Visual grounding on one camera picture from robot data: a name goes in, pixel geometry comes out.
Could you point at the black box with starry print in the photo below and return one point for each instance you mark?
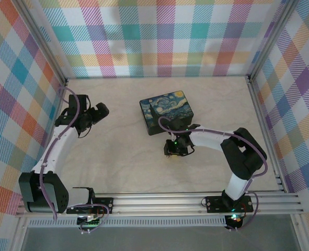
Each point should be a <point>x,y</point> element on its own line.
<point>167,104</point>

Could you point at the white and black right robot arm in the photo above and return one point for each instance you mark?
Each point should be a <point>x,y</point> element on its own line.
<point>211,138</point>

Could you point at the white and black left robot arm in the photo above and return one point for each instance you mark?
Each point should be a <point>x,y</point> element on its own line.
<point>57,149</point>

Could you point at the aluminium side rail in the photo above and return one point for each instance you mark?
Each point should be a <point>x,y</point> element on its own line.
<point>58,107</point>
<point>266,130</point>

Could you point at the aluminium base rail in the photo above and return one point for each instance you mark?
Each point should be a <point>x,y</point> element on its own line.
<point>157,204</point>

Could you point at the aluminium frame post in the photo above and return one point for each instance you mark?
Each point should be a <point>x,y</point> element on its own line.
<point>270,39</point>
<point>43,39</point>

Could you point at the aluminium frame leg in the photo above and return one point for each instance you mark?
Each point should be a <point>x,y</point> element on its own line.
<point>19,235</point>
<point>302,235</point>

